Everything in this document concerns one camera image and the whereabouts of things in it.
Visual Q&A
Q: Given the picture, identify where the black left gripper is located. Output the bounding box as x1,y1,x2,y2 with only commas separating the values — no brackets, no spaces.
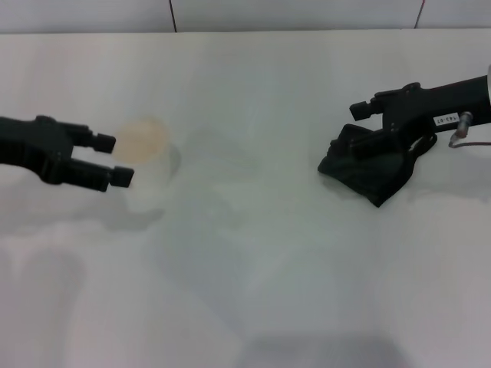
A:
0,114,136,193

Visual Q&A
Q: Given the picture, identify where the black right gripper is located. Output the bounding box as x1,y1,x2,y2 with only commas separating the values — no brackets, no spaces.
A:
347,74,491,159

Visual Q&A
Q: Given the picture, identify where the dark blue rag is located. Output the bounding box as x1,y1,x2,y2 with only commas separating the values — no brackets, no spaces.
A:
317,123,439,209

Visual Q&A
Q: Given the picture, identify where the right arm cable with connector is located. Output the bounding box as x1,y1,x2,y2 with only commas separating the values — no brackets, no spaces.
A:
447,110,491,150

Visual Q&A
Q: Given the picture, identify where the white paper cup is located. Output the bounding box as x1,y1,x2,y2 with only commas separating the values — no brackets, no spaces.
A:
114,117,174,186

